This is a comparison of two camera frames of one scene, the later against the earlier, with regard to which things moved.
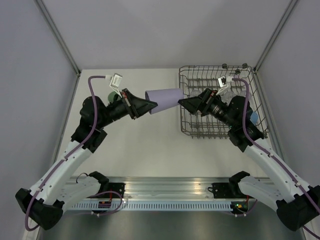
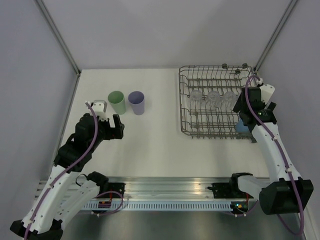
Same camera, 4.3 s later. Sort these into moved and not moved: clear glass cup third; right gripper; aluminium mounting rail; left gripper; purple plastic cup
Moved: right gripper; left gripper; purple plastic cup
Not moved: clear glass cup third; aluminium mounting rail
